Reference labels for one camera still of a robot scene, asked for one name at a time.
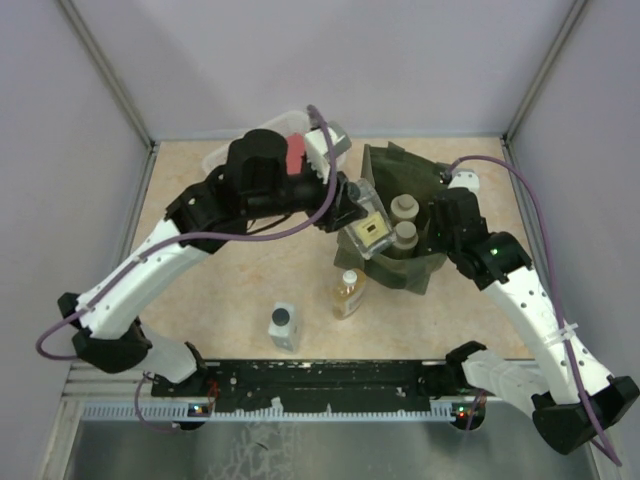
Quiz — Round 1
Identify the red cloth in basket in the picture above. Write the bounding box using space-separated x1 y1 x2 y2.
286 133 305 176

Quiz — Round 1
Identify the clear square bottle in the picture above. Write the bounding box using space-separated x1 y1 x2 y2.
345 178 396 260
268 302 301 353

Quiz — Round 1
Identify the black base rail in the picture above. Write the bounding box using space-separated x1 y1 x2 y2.
151 360 479 414

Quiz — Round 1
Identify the amber liquid bottle white cap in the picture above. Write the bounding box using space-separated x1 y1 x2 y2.
332 269 366 320

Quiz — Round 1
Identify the clear square bottle front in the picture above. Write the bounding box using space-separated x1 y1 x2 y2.
268 302 301 353

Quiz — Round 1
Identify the cream bottle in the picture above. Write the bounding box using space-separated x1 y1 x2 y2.
389 194 419 224
392 221 418 259

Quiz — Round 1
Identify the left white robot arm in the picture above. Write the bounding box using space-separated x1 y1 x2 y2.
58 124 365 397

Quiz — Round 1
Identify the right aluminium frame post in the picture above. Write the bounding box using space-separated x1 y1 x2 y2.
501 0 591 145

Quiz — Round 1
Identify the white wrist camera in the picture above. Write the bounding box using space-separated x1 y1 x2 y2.
303 121 352 184
441 169 480 194

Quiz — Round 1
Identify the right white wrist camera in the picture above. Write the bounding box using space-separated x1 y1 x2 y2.
441 169 480 194

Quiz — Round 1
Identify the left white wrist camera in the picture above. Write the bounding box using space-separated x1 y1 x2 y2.
303 121 352 184

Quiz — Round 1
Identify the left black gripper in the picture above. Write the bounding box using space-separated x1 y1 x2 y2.
245 154 369 233

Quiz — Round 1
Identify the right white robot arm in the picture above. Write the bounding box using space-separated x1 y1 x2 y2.
428 187 639 455

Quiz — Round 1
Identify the olive green canvas bag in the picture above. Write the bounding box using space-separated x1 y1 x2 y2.
334 142 446 295

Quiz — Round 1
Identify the left aluminium frame post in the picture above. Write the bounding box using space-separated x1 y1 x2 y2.
54 0 155 150

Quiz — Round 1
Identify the aluminium frame post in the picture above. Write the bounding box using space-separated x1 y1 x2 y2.
501 0 591 145
54 0 155 150

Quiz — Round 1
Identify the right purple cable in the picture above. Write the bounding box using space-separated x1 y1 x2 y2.
440 155 624 467

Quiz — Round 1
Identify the white slotted cable duct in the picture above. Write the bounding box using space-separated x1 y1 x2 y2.
82 398 484 424

